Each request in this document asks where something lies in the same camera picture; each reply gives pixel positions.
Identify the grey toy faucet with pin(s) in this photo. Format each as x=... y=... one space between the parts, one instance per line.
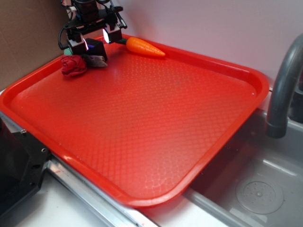
x=286 y=100

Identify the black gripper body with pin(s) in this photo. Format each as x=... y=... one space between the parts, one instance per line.
x=87 y=16

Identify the brown cardboard panel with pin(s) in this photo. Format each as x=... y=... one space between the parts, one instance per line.
x=28 y=36

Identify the orange toy carrot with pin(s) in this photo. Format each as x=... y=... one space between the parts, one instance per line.
x=140 y=46

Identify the brown wood piece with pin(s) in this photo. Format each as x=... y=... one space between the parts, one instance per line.
x=94 y=60

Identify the grey toy sink basin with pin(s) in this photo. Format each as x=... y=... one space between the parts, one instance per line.
x=254 y=180

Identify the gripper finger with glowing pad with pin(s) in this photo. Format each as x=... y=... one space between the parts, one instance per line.
x=77 y=45
x=112 y=33

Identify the red plastic tray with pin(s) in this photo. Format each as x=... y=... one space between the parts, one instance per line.
x=142 y=128

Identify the green ball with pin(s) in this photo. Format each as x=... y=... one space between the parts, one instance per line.
x=67 y=52

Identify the crumpled red cloth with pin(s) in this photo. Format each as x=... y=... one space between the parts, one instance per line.
x=73 y=65

